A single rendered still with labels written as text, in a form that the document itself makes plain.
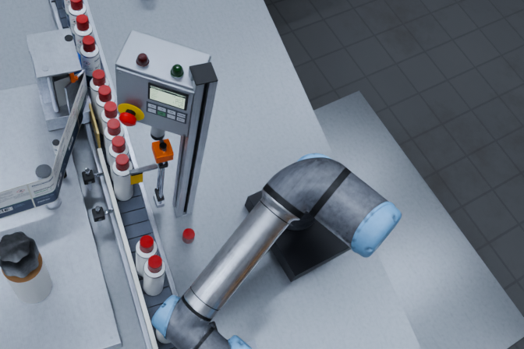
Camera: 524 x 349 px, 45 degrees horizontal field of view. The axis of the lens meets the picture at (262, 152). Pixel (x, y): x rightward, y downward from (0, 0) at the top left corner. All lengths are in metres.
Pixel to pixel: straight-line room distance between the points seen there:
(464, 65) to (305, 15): 0.89
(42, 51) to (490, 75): 2.50
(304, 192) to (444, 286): 0.84
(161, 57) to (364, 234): 0.52
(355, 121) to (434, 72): 1.42
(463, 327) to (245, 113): 0.90
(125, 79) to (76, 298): 0.64
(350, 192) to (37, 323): 0.87
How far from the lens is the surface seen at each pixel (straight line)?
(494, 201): 3.18
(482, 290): 1.99
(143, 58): 1.24
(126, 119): 1.35
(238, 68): 2.08
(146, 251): 1.52
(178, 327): 1.27
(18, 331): 1.68
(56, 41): 1.72
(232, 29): 2.17
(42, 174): 1.61
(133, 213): 1.75
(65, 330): 1.67
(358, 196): 1.19
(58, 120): 1.84
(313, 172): 1.19
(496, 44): 3.74
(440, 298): 1.92
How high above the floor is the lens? 2.50
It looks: 60 degrees down
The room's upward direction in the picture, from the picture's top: 20 degrees clockwise
